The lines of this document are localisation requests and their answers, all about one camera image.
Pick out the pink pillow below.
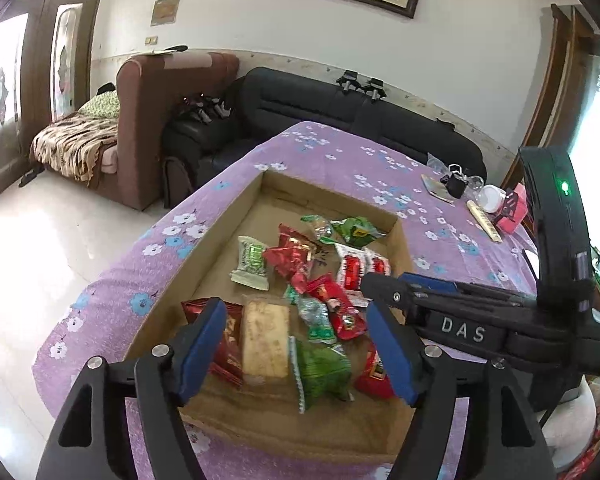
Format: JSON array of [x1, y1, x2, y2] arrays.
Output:
[[99, 144, 119, 174]]

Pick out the brown patterned blanket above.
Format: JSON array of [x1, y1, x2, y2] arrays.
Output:
[[29, 111, 122, 184]]

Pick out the pink box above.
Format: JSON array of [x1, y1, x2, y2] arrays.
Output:
[[494, 182, 529, 236]]

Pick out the green and white packet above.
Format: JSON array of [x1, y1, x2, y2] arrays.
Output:
[[229, 236, 272, 292]]

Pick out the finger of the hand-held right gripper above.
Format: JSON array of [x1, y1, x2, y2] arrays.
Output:
[[399, 272, 537, 309], [361, 271, 434, 329]]

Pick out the long cream packet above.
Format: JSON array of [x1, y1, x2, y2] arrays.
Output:
[[466, 200, 504, 244]]

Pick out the brown sofa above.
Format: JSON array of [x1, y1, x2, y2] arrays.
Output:
[[97, 51, 242, 212]]

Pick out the red and white packet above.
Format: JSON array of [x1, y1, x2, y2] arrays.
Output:
[[334, 244, 367, 292], [364, 249, 394, 282]]

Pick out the small black container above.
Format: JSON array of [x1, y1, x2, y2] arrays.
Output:
[[441, 164, 469, 199]]

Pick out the white round container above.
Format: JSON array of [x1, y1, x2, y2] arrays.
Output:
[[479, 184, 507, 214]]

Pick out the red foil snack packet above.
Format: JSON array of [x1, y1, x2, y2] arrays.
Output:
[[263, 224, 317, 287]]

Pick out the green clear-wrapped dark candy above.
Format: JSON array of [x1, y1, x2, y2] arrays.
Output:
[[285, 285, 339, 345]]

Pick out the black clamp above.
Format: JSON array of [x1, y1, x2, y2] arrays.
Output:
[[335, 70, 362, 93], [361, 78, 388, 101]]

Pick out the green floral pillow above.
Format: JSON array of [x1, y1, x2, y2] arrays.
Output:
[[76, 91, 122, 119]]

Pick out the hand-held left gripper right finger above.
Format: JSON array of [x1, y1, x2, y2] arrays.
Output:
[[365, 302, 556, 480]]

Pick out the dark green snack packet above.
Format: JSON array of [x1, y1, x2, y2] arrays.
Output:
[[329, 216, 389, 249]]

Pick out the clear-wrapped beige wafer packet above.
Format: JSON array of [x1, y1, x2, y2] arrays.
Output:
[[181, 297, 292, 389]]

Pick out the wooden door frame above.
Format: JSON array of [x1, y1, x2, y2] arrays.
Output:
[[500, 4, 600, 197]]

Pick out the wall plaque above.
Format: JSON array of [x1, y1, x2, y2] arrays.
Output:
[[150, 0, 177, 26]]

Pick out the clear plastic bag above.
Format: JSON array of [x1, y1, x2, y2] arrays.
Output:
[[425, 151, 484, 197]]

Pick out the wooden glass door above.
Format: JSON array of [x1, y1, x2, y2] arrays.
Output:
[[0, 0, 112, 212]]

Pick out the purple floral blanket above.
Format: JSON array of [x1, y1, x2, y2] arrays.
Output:
[[32, 120, 547, 480]]

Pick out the papers on sofa back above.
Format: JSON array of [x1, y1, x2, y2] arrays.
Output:
[[131, 44, 189, 57]]

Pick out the small green clear packet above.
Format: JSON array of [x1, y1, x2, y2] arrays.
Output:
[[301, 214, 334, 242]]

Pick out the cardboard box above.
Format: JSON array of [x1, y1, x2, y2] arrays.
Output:
[[122, 170, 417, 463]]

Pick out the black devices pile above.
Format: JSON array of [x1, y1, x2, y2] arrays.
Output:
[[171, 94, 232, 124]]

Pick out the black sofa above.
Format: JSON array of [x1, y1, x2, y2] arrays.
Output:
[[161, 66, 487, 209]]

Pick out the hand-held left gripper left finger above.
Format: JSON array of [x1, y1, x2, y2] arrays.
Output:
[[36, 297, 228, 480]]

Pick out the small booklet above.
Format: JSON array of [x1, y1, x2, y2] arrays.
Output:
[[420, 174, 457, 206]]

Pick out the bright green snack packet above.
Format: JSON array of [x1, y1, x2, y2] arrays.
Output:
[[289, 336, 354, 414]]

